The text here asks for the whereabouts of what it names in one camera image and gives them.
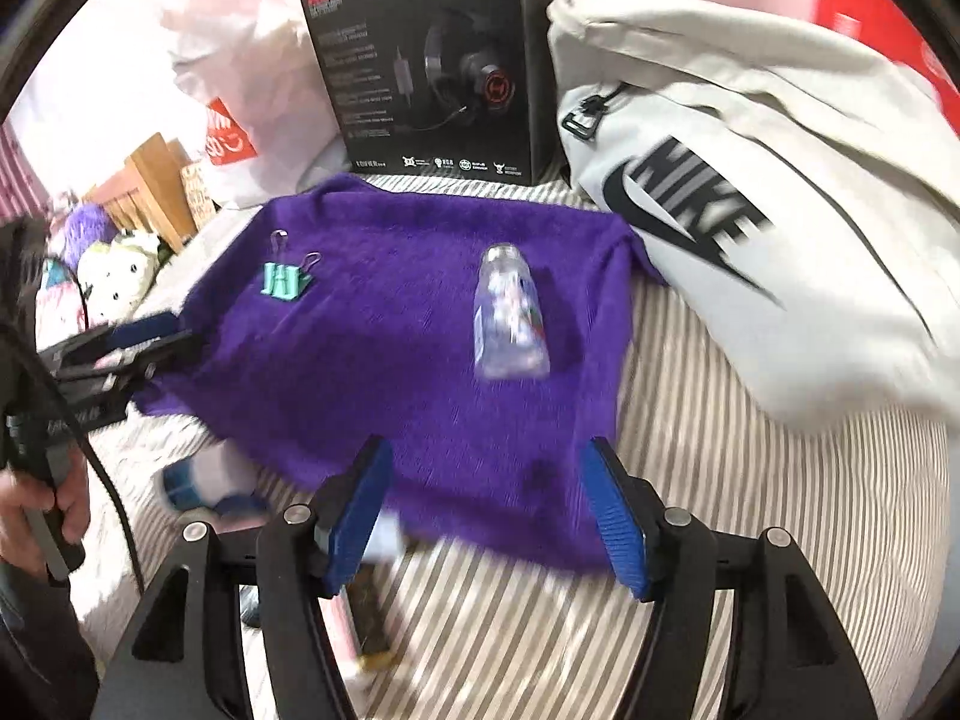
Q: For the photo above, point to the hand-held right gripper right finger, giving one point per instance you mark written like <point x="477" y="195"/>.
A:
<point x="615" y="517"/>

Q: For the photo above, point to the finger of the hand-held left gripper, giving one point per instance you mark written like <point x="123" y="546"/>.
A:
<point x="142" y="326"/>
<point x="161" y="360"/>

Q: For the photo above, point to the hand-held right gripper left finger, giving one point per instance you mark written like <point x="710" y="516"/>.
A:
<point x="360" y="517"/>

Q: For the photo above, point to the pink pen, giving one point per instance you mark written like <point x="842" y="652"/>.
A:
<point x="343" y="630"/>

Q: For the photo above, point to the white and blue tube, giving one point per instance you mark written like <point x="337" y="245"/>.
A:
<point x="214" y="472"/>

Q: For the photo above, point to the person's left forearm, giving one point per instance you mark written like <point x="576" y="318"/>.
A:
<point x="45" y="652"/>

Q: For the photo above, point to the person's left hand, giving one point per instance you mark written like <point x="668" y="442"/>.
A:
<point x="71" y="499"/>

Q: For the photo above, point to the white flower-print pillow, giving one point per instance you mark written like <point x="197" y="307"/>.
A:
<point x="112" y="277"/>

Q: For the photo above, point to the dark brown small box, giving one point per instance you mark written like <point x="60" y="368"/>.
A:
<point x="373" y="619"/>

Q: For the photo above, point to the purple plush pillow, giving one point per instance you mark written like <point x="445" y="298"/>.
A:
<point x="90" y="229"/>

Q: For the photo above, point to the wooden headboard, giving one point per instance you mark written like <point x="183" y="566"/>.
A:
<point x="157" y="187"/>

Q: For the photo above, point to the printed brown board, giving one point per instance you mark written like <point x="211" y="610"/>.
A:
<point x="199" y="195"/>

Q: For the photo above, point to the green binder clip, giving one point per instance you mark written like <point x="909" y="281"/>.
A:
<point x="285" y="281"/>

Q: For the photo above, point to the red striped curtain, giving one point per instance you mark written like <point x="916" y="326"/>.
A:
<point x="19" y="180"/>

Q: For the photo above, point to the purple fluffy towel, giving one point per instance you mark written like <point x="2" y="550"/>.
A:
<point x="390" y="315"/>

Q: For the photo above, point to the clear plastic bottle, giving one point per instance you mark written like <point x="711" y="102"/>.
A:
<point x="510" y="315"/>

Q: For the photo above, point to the white plastic shopping bag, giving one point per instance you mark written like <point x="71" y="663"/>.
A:
<point x="225" y="52"/>

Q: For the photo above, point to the black headphone box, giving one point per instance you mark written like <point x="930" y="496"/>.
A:
<point x="360" y="52"/>

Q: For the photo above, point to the light grey logo bag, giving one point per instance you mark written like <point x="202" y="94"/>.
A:
<point x="787" y="127"/>

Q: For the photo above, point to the red packaging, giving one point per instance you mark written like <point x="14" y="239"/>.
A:
<point x="877" y="22"/>

